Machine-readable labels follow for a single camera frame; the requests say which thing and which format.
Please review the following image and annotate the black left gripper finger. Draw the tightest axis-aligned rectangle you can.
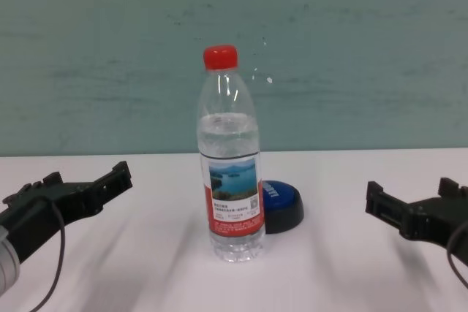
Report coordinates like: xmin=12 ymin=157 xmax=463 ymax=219
xmin=82 ymin=161 xmax=133 ymax=215
xmin=42 ymin=172 xmax=64 ymax=191

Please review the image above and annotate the blue button with black base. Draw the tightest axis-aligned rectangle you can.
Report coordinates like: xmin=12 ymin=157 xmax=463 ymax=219
xmin=261 ymin=179 xmax=305 ymax=235

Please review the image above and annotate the dark left gripper cable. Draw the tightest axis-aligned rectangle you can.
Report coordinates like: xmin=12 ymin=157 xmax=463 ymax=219
xmin=21 ymin=198 xmax=67 ymax=312

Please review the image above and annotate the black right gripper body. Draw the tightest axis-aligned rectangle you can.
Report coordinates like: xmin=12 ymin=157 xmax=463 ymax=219
xmin=400 ymin=194 xmax=468 ymax=260

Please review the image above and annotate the dark right gripper cable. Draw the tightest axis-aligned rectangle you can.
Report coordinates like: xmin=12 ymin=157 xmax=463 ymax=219
xmin=445 ymin=222 xmax=468 ymax=291

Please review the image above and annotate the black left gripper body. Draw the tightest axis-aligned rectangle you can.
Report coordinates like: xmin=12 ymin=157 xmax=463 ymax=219
xmin=0 ymin=180 xmax=97 ymax=266

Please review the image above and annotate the clear red-capped water bottle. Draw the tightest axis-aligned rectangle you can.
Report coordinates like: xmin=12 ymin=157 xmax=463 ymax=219
xmin=196 ymin=44 xmax=265 ymax=264

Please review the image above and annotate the dark gripper cable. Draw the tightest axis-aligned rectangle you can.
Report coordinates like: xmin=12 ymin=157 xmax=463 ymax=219
xmin=445 ymin=222 xmax=468 ymax=291
xmin=21 ymin=198 xmax=67 ymax=312

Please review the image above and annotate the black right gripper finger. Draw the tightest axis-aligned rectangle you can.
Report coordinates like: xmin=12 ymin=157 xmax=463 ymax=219
xmin=365 ymin=180 xmax=409 ymax=235
xmin=438 ymin=177 xmax=468 ymax=205

